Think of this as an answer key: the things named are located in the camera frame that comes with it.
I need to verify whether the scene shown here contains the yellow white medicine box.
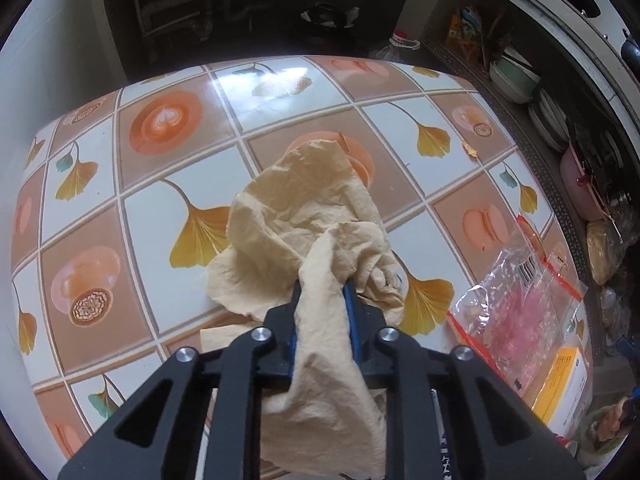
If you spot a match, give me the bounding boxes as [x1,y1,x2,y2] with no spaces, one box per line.
[532,347,589,438]

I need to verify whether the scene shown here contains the clear zip bag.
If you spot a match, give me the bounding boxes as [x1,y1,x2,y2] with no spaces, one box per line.
[447,216,587,396]

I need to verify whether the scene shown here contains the brown paper napkin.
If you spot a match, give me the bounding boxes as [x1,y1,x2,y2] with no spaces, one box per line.
[201,141,404,478]

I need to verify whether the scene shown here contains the person's right hand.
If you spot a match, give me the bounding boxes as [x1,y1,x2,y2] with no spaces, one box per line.
[594,398,639,448]

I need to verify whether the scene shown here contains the yellow food bag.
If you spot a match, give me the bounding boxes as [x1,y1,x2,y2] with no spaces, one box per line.
[587,221,625,286]

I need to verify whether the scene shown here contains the patterned tablecloth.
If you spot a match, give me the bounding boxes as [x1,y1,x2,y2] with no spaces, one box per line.
[11,55,590,479]

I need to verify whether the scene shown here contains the pink basin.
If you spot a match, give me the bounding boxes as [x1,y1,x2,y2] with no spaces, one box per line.
[560,145,605,222]

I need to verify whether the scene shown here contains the small orange peel piece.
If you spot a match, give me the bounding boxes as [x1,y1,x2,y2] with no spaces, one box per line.
[462,142,478,159]

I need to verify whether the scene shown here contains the stacked bowls on shelf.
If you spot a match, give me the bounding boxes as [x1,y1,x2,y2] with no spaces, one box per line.
[489,47,541,104]

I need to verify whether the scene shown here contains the cooking oil bottle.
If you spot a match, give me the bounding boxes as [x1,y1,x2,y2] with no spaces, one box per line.
[368,28,421,62]

